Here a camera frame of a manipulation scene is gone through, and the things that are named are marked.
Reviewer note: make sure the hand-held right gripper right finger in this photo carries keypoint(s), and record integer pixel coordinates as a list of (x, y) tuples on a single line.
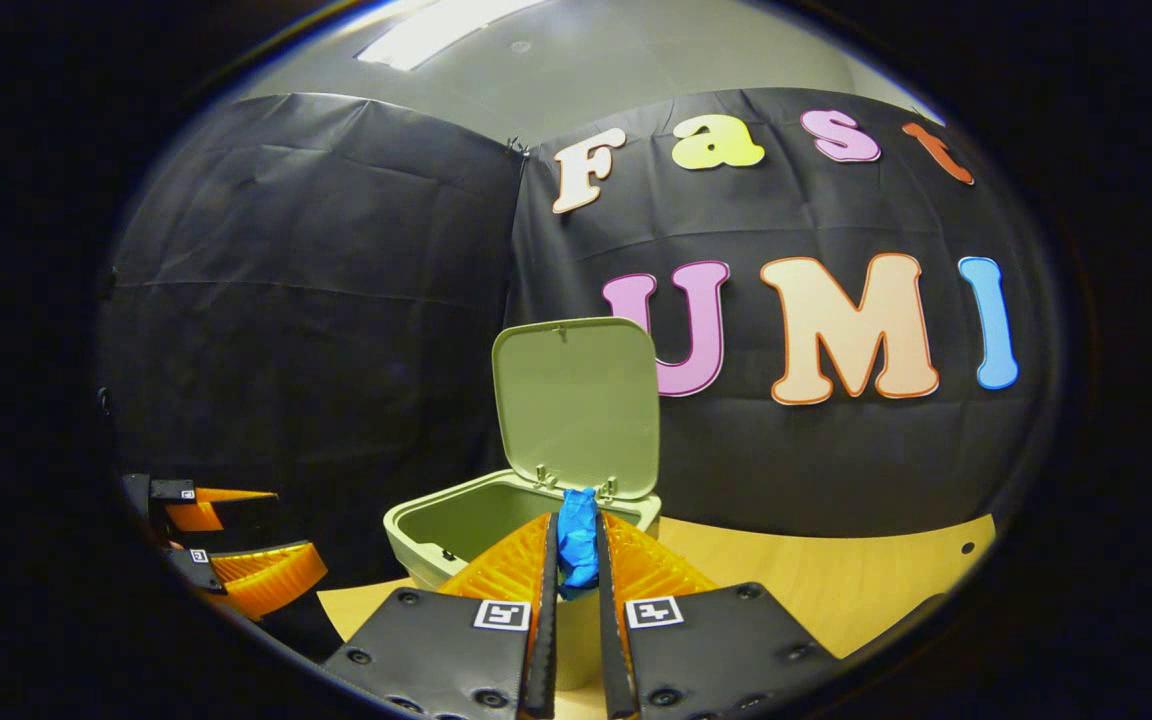
[(611, 640)]

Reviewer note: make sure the wooden desktop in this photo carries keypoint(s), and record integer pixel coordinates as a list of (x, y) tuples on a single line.
[(836, 590)]

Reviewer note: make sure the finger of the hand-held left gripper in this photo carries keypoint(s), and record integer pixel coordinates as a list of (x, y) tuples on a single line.
[(171, 488), (191, 570)]

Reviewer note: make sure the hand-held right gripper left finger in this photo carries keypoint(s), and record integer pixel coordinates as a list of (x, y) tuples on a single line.
[(544, 620)]

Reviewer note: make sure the blue paper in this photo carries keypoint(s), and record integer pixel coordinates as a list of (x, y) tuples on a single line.
[(578, 545)]

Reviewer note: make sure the green desktop garbage bin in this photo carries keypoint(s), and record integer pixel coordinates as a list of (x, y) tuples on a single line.
[(576, 410)]

